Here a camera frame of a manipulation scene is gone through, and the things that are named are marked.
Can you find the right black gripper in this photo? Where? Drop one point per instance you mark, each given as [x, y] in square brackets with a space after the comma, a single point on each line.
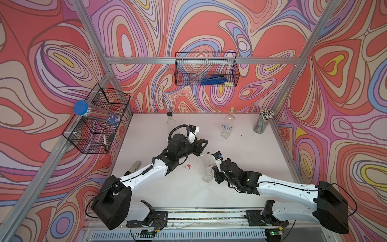
[216, 174]

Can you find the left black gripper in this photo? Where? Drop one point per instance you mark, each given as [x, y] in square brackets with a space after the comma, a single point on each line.
[196, 146]

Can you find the clear bottle red label cork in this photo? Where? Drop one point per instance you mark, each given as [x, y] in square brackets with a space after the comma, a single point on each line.
[207, 163]

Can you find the clear bottle with black cap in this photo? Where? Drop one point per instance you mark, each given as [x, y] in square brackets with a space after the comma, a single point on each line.
[171, 122]

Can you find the clear bottle blue label cork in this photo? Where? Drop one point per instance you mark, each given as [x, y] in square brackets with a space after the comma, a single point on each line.
[228, 123]

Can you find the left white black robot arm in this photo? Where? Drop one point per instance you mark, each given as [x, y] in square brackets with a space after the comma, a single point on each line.
[113, 204]

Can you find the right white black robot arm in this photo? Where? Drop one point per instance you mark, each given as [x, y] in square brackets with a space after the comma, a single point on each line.
[320, 203]

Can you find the grey black stapler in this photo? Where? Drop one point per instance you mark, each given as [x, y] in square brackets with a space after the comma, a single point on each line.
[136, 166]

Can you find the metal cup with pencils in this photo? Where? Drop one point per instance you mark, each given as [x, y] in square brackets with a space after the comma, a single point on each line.
[263, 120]

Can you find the black marker in basket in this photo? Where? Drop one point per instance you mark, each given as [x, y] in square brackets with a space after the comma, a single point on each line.
[105, 143]

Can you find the blue tool in basket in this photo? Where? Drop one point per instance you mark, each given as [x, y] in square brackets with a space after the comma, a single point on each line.
[213, 80]

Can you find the clear tube with blue cap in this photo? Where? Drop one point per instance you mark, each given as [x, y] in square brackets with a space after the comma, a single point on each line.
[91, 111]

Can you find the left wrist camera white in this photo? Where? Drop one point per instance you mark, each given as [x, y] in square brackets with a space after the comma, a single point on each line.
[192, 133]

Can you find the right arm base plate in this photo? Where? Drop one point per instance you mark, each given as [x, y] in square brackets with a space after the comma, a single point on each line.
[259, 218]

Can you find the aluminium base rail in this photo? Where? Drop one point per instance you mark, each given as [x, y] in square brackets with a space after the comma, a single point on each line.
[222, 218]

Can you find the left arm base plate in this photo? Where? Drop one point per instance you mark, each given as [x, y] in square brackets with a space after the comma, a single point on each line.
[155, 219]

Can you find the black wire basket back wall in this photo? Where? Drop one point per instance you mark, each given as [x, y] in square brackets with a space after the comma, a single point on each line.
[192, 66]

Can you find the black wire basket wall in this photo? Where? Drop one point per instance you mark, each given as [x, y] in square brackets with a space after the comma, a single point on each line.
[192, 66]
[86, 135]

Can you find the black wire basket left wall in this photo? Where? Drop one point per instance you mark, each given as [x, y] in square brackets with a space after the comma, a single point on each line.
[86, 135]

